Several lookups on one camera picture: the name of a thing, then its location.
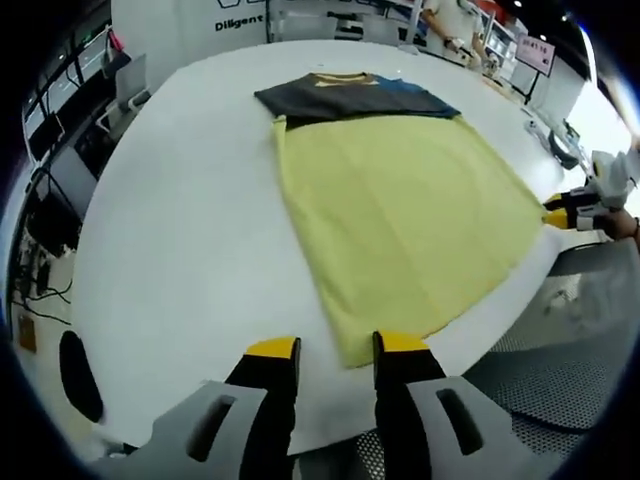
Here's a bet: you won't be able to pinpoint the brown box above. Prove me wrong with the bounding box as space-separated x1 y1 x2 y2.
18 315 38 354

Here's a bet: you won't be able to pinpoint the yellow blue grey garment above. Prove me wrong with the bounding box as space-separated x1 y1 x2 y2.
253 71 545 371

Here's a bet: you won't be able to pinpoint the black oval pad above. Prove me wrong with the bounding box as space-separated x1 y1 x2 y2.
58 329 105 425

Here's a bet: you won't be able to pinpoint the white office chair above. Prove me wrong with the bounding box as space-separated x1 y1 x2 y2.
97 53 152 132

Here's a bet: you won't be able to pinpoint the pink display on stand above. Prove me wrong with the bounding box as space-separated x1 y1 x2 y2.
514 32 557 106

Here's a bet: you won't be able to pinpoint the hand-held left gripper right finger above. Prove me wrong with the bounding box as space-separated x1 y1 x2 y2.
372 329 527 480

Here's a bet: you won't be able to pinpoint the pale grey chair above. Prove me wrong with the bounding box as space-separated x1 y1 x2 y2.
273 13 324 44
362 14 401 44

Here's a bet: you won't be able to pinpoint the hanging pink grey bags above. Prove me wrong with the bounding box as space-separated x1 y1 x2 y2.
102 27 132 77

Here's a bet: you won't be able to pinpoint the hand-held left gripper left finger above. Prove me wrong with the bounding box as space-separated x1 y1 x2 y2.
114 335 303 480

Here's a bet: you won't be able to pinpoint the person's right hand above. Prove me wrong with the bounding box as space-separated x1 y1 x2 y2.
602 207 638 243

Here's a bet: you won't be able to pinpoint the black floor cables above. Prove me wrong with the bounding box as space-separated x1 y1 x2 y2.
9 277 75 326

